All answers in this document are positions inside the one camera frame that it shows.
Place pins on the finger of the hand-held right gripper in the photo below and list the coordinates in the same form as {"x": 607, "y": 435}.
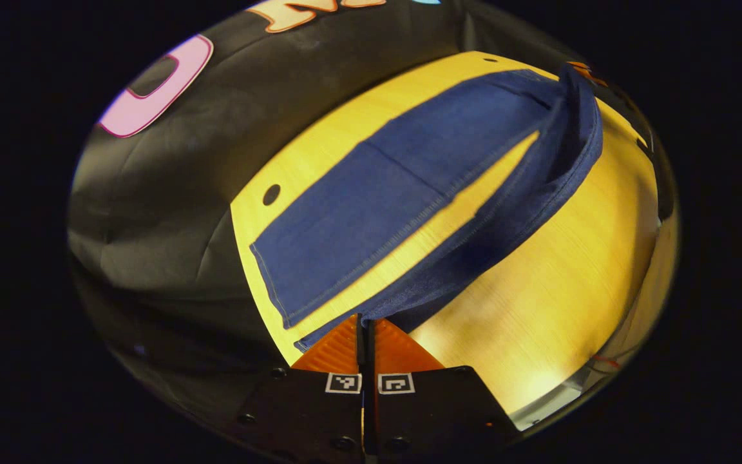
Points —
{"x": 587, "y": 69}

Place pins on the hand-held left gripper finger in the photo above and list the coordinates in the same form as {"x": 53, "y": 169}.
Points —
{"x": 371, "y": 361}
{"x": 360, "y": 357}

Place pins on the black backdrop cloth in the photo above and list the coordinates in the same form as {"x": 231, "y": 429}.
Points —
{"x": 216, "y": 129}

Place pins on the blue denim jeans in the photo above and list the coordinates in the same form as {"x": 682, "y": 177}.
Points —
{"x": 358, "y": 212}

